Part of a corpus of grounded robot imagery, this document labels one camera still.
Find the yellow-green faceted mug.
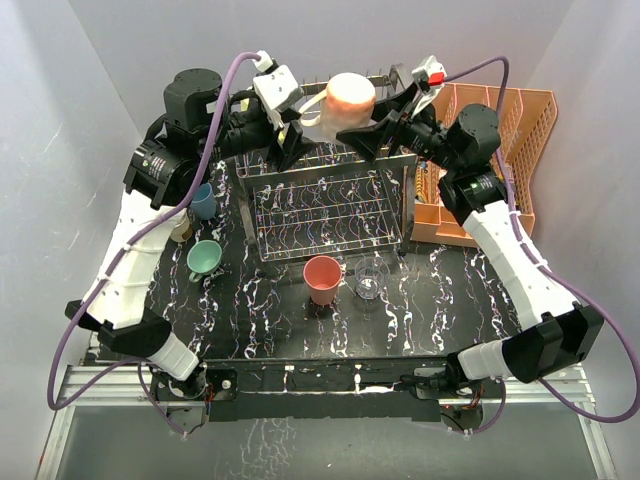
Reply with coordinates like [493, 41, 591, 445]
[240, 98, 300, 150]

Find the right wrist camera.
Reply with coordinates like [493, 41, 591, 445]
[411, 55, 446, 118]

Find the clear glass cup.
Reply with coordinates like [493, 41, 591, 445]
[355, 257, 390, 300]

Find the blue plastic cup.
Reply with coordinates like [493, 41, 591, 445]
[190, 182, 217, 220]

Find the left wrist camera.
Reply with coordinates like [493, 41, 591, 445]
[253, 50, 303, 130]

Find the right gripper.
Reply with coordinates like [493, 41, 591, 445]
[338, 83, 461, 175]

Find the orange plastic file organizer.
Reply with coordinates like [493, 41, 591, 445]
[409, 82, 559, 249]

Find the metal two-tier dish rack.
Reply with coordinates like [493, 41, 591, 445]
[233, 63, 419, 264]

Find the aluminium frame rail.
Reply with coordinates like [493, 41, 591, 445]
[37, 364, 618, 479]

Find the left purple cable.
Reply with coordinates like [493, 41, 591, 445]
[47, 51, 274, 441]

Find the cream and brown cup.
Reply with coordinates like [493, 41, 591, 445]
[170, 210, 193, 243]

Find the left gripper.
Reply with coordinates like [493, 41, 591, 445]
[198, 101, 317, 169]

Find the yellow patterned box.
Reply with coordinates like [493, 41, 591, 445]
[415, 161, 438, 204]

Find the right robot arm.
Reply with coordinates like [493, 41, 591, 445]
[337, 103, 604, 397]

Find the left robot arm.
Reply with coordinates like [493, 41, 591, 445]
[65, 64, 308, 399]

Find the green ceramic cup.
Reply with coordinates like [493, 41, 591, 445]
[187, 240, 223, 283]

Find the pink and cream mug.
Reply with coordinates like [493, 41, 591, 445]
[299, 72, 376, 142]

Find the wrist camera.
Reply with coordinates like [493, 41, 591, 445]
[253, 50, 303, 130]
[411, 55, 446, 118]

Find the pink plastic cup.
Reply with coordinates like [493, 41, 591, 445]
[303, 255, 342, 306]

